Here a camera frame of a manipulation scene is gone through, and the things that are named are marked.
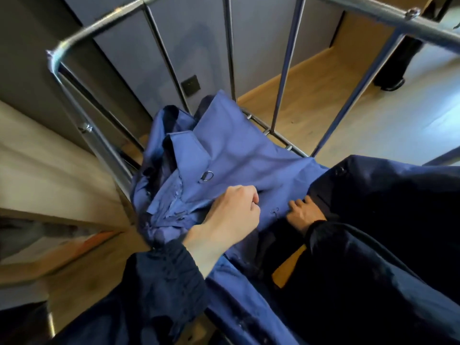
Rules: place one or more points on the person's right hand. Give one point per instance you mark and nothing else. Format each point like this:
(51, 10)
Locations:
(305, 215)

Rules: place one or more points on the person's left hand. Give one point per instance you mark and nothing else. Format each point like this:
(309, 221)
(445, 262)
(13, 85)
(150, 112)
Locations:
(230, 219)

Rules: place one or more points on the navy blue fabric laundry bag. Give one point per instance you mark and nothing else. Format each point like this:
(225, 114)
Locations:
(244, 150)

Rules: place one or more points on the chrome metal cart frame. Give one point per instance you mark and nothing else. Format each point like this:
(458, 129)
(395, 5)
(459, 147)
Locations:
(287, 61)

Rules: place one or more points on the person's left forearm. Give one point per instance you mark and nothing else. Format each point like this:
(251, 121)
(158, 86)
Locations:
(143, 301)

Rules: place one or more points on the person's right forearm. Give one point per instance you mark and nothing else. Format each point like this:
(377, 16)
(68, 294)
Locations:
(377, 283)

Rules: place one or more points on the small wooden side table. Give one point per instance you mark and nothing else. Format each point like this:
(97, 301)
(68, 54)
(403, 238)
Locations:
(54, 176)

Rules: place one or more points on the light wooden desk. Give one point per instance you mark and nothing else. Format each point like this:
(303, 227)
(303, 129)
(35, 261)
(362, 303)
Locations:
(363, 39)

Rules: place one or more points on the dark wall socket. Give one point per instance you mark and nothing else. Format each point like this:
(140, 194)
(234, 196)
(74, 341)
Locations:
(190, 85)

